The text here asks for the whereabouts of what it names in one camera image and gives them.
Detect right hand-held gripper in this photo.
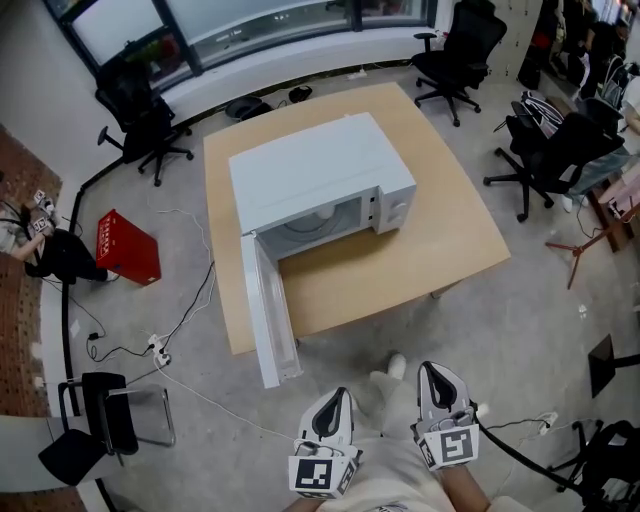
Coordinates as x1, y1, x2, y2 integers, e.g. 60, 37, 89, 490
410, 361, 482, 473

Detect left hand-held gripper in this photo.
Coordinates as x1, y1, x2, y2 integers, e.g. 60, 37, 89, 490
286, 387, 364, 502

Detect white microwave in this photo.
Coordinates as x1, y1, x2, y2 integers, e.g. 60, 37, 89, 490
228, 111, 418, 391

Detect person's left forearm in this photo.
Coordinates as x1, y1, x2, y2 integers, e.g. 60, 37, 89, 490
281, 496, 322, 512

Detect person's right forearm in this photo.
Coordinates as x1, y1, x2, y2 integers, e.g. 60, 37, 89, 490
441, 462, 495, 512

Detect person's white shoe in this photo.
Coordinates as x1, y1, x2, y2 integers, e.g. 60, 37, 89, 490
386, 352, 408, 382

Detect person's beige trousers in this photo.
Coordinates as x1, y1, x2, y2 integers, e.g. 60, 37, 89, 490
319, 369, 531, 512

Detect black flat stand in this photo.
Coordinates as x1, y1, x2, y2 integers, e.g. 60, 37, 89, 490
589, 333, 640, 400

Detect black mesh chair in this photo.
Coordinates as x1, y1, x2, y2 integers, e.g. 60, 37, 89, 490
548, 418, 640, 507

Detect reddish brown tripod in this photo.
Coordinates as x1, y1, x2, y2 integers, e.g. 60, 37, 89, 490
544, 218, 627, 291

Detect black folding chair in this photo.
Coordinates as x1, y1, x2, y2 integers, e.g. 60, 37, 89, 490
38, 371, 177, 487

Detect black office chair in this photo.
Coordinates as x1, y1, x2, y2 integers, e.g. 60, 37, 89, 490
410, 1, 508, 128
95, 60, 195, 188
482, 101, 627, 224

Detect red box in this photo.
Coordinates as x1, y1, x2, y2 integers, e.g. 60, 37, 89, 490
95, 208, 163, 288

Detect black and white backpack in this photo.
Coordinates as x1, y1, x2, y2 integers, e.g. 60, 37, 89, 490
518, 90, 567, 140

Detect black round bag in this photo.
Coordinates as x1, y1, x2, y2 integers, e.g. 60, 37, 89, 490
224, 96, 274, 122

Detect light wooden cabinet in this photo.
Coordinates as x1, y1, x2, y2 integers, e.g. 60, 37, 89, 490
498, 0, 545, 80

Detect large window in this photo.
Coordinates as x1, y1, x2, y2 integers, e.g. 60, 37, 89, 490
43, 0, 441, 91

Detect thick black cable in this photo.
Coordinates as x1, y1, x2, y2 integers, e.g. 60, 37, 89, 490
473, 423, 599, 497

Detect long white cable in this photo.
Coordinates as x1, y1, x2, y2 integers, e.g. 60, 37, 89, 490
147, 207, 301, 444

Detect thin black cable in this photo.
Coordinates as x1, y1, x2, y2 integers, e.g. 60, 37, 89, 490
85, 259, 217, 364

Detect black floor cable duct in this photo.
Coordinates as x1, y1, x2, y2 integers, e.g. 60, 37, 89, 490
60, 183, 85, 417

